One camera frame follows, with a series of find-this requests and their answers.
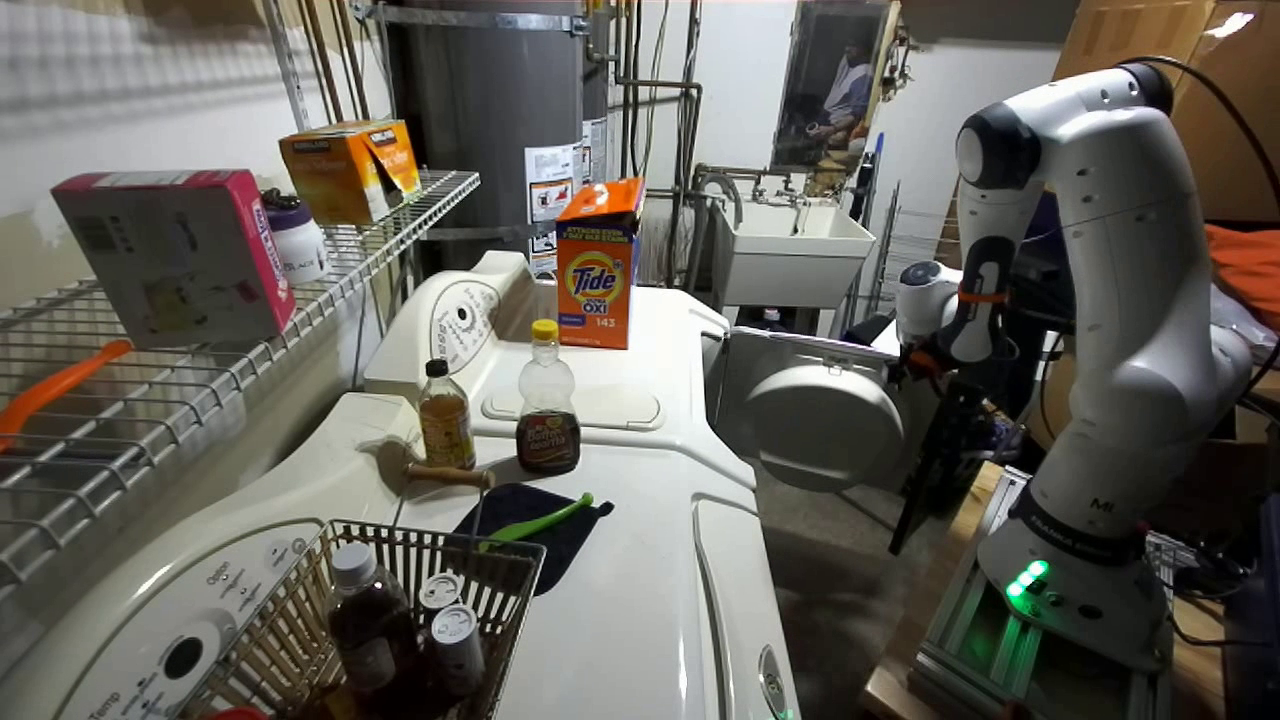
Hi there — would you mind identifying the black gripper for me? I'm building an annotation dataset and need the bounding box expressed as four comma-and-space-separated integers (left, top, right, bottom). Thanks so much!
902, 336, 996, 436

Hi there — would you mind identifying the white tumble dryer door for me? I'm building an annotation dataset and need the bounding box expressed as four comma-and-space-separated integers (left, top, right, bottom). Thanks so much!
704, 325, 927, 498

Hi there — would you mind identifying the white utility sink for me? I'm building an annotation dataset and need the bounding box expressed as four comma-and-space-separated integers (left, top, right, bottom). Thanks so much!
704, 198, 880, 315

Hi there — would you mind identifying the metal sink faucet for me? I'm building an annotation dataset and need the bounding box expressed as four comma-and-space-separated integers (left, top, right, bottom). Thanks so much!
723, 170, 821, 234

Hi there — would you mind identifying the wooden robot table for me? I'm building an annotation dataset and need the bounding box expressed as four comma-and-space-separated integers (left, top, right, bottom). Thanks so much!
860, 456, 1231, 720

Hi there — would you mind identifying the orange cloth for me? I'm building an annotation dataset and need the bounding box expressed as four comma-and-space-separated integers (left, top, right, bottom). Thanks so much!
1200, 219, 1280, 336

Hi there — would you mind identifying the grey metal pipe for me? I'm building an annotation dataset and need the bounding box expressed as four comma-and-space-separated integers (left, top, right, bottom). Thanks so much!
665, 0, 710, 292

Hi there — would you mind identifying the orange Tide detergent box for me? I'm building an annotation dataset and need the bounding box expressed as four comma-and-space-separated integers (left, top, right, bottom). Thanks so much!
552, 176, 650, 358

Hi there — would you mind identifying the white washing machine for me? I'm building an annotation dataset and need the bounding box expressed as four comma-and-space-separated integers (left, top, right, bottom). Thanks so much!
0, 389, 809, 720

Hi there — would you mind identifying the brown cardboard box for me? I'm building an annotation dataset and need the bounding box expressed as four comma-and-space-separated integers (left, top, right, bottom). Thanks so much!
1053, 0, 1280, 229

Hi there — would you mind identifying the syrup bottle yellow cap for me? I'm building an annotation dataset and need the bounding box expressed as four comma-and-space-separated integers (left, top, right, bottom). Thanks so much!
514, 315, 587, 479

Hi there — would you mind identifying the dark blue cloth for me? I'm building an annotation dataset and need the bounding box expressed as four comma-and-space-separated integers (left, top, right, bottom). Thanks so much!
448, 479, 620, 599

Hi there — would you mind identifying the amber bottle black cap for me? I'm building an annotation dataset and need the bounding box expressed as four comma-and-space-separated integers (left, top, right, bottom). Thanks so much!
415, 358, 482, 476

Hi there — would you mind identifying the wooden brush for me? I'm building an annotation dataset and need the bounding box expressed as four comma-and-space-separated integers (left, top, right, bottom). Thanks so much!
372, 432, 499, 498

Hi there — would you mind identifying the grey water heater tank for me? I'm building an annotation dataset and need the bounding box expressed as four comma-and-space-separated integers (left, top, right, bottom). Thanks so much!
386, 0, 591, 247

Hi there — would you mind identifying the small jar white lid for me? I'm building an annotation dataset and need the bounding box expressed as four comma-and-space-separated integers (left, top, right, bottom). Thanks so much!
415, 569, 471, 621
423, 599, 494, 707

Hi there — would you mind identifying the tall dark bottle white cap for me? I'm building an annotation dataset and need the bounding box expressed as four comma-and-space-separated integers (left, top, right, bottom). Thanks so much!
323, 536, 422, 706

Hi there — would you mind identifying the yellow orange cardboard box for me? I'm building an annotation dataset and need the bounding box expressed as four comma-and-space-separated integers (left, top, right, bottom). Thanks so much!
276, 115, 429, 229

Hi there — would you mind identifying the wicker basket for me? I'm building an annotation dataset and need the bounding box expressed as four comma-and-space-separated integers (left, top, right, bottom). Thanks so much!
195, 517, 552, 720

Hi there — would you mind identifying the pink cardboard box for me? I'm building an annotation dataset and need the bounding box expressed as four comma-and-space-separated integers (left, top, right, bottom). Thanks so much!
50, 170, 299, 358

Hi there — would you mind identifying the black wire rack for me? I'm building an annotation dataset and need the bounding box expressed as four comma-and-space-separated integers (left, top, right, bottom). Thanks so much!
884, 432, 1017, 559

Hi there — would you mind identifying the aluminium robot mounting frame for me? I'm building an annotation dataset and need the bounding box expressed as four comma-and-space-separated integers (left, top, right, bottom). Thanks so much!
908, 466, 1181, 720

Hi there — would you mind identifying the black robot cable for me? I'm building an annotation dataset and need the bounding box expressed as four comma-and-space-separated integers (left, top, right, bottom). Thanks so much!
1118, 53, 1280, 209

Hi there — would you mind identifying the white wire shelf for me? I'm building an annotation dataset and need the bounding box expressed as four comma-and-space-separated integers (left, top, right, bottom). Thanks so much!
0, 170, 486, 594

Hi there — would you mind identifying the orange plastic handle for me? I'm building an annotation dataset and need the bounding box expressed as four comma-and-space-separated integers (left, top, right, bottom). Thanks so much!
0, 336, 141, 453

